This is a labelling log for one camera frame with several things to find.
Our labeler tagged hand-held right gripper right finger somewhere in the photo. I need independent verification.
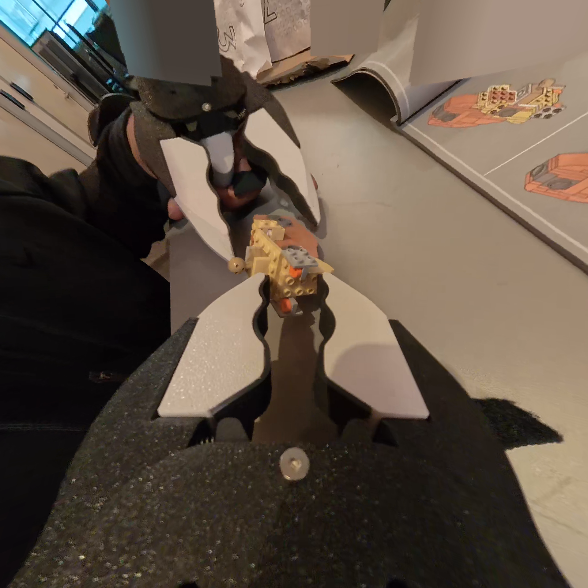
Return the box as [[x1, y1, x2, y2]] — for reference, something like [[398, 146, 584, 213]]
[[316, 270, 431, 427]]

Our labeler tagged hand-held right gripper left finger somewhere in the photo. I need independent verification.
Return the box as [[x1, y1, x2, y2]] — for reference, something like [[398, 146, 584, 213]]
[[156, 273, 273, 428]]

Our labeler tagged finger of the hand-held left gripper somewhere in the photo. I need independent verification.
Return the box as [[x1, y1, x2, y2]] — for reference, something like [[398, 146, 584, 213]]
[[159, 138, 240, 272], [248, 132, 322, 228]]

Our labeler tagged tan and orange brick model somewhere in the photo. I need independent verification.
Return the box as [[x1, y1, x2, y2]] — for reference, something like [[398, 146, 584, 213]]
[[228, 213, 335, 318]]

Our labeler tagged person's left forearm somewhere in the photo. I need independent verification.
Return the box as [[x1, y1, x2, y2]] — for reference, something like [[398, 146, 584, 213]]
[[46, 94, 172, 260]]

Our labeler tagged person's left hand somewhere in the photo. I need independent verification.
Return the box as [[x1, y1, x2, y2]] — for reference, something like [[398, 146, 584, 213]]
[[166, 133, 268, 222]]

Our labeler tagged brown cardboard piece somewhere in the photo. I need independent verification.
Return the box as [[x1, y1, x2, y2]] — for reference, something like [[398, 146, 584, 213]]
[[257, 51, 355, 88]]

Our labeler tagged beige cabinet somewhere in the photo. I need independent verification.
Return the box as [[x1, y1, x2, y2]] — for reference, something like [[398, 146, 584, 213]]
[[0, 23, 99, 166]]

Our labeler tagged grey instruction booklet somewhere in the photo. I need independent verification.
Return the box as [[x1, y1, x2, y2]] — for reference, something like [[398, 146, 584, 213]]
[[331, 0, 588, 275]]

